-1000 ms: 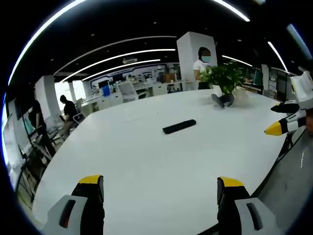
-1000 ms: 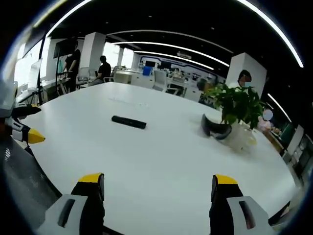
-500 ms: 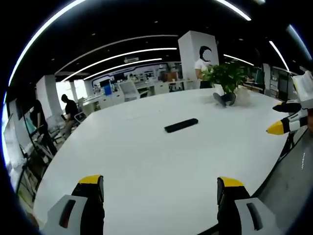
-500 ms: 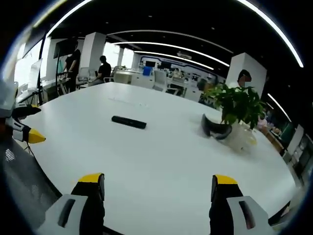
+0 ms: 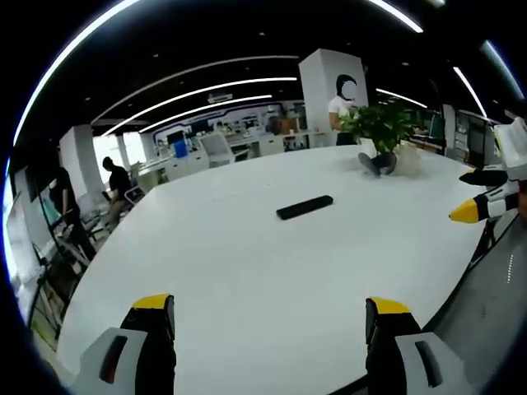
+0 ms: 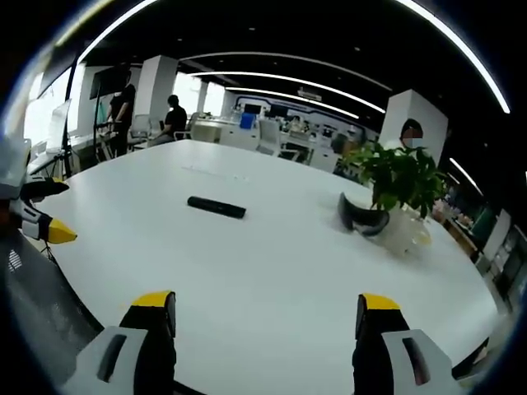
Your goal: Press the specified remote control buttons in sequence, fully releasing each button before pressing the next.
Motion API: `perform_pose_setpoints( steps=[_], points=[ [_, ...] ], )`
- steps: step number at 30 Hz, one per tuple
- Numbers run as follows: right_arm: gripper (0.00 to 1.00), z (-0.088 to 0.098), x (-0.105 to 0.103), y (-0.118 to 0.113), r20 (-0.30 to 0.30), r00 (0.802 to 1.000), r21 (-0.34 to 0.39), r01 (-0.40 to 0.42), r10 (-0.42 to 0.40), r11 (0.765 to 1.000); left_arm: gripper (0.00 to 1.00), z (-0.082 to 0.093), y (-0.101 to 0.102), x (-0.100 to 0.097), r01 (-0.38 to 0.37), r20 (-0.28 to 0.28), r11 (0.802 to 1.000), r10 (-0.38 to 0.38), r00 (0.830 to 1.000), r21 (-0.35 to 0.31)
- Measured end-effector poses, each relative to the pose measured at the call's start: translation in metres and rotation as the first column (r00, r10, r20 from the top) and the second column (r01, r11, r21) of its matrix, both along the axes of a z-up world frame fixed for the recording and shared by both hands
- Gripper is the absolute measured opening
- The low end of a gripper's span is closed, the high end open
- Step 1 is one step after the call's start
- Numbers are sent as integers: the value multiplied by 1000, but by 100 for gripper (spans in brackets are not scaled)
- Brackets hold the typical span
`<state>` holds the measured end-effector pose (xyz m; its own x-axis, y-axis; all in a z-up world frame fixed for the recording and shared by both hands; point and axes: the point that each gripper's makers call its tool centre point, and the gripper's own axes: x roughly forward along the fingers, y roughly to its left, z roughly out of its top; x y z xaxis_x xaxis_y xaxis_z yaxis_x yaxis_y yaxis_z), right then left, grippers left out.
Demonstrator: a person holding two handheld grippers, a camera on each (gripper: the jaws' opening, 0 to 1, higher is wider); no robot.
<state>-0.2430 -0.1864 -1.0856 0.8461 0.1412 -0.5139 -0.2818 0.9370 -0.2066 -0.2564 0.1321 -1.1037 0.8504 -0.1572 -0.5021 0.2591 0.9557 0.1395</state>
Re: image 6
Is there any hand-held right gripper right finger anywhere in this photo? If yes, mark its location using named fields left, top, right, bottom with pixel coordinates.
left=352, top=292, right=461, bottom=395

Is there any black VR headset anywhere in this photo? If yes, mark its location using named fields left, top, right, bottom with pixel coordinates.
left=337, top=192, right=390, bottom=239

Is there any black remote control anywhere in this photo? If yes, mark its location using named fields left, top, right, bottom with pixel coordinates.
left=187, top=196, right=247, bottom=221

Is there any green potted plant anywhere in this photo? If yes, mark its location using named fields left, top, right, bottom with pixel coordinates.
left=341, top=142, right=448, bottom=219

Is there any white office chair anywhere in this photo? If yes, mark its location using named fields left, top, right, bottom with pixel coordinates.
left=255, top=119, right=282, bottom=156
left=172, top=118, right=194, bottom=143
left=125, top=114, right=152, bottom=153

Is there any clear glass plant vase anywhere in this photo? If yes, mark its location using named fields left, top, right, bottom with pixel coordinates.
left=380, top=207, right=433, bottom=254

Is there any white monitor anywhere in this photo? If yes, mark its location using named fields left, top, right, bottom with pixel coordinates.
left=45, top=98, right=72, bottom=154

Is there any black tripod stand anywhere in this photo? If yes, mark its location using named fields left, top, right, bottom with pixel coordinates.
left=49, top=55, right=82, bottom=180

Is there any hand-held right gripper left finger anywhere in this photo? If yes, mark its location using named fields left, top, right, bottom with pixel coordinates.
left=61, top=290, right=178, bottom=395

